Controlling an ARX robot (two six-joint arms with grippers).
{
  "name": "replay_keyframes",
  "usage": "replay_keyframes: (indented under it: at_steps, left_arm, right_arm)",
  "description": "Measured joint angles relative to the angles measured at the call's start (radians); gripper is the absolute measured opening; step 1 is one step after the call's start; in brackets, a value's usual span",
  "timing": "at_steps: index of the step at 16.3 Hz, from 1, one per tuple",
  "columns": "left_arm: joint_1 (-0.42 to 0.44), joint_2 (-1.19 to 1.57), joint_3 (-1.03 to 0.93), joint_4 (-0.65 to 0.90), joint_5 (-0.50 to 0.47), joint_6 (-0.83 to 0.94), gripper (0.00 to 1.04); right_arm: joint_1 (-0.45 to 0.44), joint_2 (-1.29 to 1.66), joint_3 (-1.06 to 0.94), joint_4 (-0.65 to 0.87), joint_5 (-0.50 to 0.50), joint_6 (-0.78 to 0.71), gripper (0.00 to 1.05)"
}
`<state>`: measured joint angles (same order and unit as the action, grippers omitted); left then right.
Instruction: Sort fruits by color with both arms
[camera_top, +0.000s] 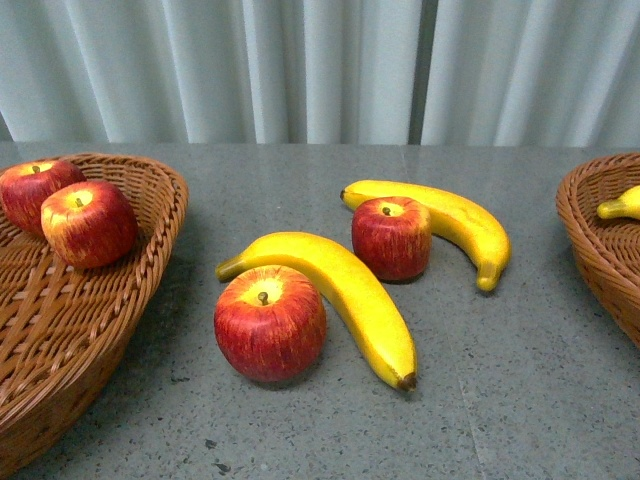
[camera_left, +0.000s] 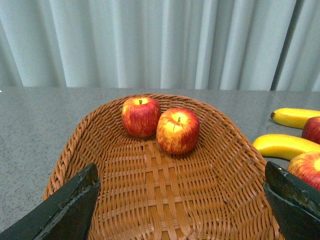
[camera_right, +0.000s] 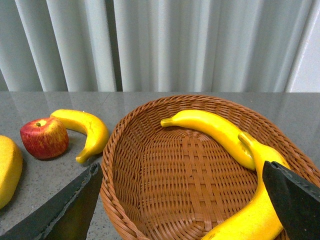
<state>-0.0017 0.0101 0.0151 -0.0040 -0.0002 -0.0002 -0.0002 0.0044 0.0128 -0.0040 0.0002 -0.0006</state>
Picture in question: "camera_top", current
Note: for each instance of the large yellow banana front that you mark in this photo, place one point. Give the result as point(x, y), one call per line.
point(361, 301)

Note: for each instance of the small red apple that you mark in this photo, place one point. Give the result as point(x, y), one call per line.
point(393, 237)

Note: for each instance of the large red apple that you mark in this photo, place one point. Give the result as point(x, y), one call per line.
point(270, 323)

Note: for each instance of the yellow banana back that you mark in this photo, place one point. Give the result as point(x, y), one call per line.
point(455, 218)

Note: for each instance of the red apple front in basket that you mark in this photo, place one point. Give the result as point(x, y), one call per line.
point(89, 224)

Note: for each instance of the red apple in basket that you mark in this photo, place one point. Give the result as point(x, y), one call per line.
point(24, 188)
point(89, 224)

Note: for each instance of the white pleated curtain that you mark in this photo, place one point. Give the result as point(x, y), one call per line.
point(477, 73)

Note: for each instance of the left wicker basket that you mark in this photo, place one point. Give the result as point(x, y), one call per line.
point(63, 332)

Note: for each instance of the wicker basket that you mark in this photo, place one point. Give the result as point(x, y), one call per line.
point(606, 251)
point(63, 332)

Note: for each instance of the right wicker basket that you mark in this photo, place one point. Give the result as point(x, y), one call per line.
point(606, 251)

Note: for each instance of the red apple back in basket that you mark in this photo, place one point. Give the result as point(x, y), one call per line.
point(24, 188)

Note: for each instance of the yellow banana in right basket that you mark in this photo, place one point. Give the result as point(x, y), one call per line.
point(627, 205)

